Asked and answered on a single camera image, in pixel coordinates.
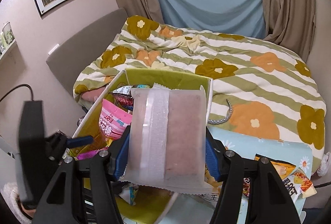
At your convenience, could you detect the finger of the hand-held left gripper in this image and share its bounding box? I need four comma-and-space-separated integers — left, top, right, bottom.
62, 135, 94, 149

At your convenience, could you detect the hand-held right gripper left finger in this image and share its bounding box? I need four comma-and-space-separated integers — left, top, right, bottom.
32, 126, 132, 224

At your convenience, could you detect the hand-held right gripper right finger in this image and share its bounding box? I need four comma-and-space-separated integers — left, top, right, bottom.
205, 129, 302, 224

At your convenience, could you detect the yellow snack packet dark print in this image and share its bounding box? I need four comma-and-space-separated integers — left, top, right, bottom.
63, 133, 113, 160

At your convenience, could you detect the pink striped snack packet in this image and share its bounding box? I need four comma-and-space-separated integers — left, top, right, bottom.
99, 98, 133, 140

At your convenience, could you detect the pale purple snack packet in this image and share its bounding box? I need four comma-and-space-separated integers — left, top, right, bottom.
119, 83, 213, 195

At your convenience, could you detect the green cardboard box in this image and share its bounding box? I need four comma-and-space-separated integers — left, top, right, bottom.
71, 68, 214, 224

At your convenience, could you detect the yellow snack packet food picture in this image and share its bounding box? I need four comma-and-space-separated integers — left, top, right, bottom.
178, 162, 227, 211

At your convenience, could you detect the teal and white snack packet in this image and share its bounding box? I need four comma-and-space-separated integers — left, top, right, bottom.
119, 183, 141, 206

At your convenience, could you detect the pink pillow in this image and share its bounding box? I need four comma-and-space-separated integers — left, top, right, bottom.
81, 88, 106, 105

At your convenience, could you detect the white fluffy cushion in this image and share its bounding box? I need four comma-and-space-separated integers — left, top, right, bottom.
2, 183, 31, 224

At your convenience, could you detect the floral light blue tablecloth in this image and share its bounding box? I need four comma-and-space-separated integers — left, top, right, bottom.
207, 126, 314, 224

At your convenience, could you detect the yellow snack packet orange print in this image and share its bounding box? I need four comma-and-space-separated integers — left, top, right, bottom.
255, 154, 318, 199

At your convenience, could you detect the striped floral blanket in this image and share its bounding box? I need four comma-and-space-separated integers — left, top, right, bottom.
73, 15, 326, 173

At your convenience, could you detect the grey padded headboard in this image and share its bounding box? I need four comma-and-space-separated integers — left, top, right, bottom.
46, 7, 127, 100

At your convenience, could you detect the crumpled white tissue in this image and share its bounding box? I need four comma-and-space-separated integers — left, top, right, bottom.
317, 152, 331, 176

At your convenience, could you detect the printed white mug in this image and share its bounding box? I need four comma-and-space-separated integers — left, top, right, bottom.
1, 22, 13, 45

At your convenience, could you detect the light blue hanging cloth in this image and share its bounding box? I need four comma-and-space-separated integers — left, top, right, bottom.
151, 0, 267, 40

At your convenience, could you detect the braided grey cable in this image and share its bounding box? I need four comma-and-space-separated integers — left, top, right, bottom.
208, 99, 234, 125

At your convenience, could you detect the black cable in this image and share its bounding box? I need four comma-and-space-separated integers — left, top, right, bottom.
0, 84, 34, 103

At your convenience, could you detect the white wall shelf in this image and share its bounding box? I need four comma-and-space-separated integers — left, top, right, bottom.
0, 40, 20, 61

